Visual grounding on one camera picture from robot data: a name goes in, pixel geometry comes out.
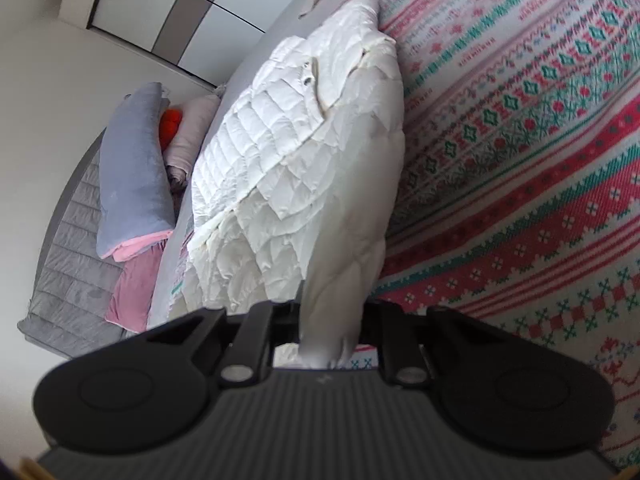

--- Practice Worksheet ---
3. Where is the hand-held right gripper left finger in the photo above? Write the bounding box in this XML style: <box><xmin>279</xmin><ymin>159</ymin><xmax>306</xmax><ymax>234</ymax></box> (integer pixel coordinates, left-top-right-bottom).
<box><xmin>145</xmin><ymin>301</ymin><xmax>304</xmax><ymax>389</ymax></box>

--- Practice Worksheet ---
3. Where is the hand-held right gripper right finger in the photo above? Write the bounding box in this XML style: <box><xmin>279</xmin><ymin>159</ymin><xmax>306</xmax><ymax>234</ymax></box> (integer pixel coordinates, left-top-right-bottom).
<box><xmin>357</xmin><ymin>299</ymin><xmax>502</xmax><ymax>389</ymax></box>

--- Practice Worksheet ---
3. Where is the white quilted jacket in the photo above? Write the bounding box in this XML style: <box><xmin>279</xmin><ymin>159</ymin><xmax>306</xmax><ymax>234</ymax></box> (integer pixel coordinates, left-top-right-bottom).
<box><xmin>170</xmin><ymin>0</ymin><xmax>407</xmax><ymax>369</ymax></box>

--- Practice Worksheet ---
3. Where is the pink cloth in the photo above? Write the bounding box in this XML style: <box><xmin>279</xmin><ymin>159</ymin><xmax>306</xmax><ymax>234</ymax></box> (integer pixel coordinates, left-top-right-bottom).
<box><xmin>103</xmin><ymin>229</ymin><xmax>174</xmax><ymax>334</ymax></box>

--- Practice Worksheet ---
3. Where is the grey quilted headboard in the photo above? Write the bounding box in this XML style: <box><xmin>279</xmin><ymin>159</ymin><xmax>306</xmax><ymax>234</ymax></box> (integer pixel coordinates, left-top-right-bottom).
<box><xmin>17</xmin><ymin>125</ymin><xmax>132</xmax><ymax>362</ymax></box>

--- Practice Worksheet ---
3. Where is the grey pillow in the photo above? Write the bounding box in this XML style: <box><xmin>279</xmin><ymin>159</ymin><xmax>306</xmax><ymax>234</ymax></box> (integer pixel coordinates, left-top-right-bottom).
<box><xmin>95</xmin><ymin>82</ymin><xmax>177</xmax><ymax>261</ymax></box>

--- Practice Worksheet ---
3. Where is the patterned knit blanket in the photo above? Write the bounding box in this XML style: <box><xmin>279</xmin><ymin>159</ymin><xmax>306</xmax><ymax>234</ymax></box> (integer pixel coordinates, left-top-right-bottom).
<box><xmin>170</xmin><ymin>0</ymin><xmax>640</xmax><ymax>472</ymax></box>

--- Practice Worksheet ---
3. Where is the orange plush toy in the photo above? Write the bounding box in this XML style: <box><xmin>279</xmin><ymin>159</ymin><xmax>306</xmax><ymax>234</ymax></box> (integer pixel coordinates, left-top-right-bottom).
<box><xmin>158</xmin><ymin>108</ymin><xmax>184</xmax><ymax>149</ymax></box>

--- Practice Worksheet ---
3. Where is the white and grey wardrobe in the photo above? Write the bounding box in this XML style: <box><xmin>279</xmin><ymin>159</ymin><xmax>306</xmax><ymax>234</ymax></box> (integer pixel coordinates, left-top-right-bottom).
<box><xmin>60</xmin><ymin>0</ymin><xmax>322</xmax><ymax>92</ymax></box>

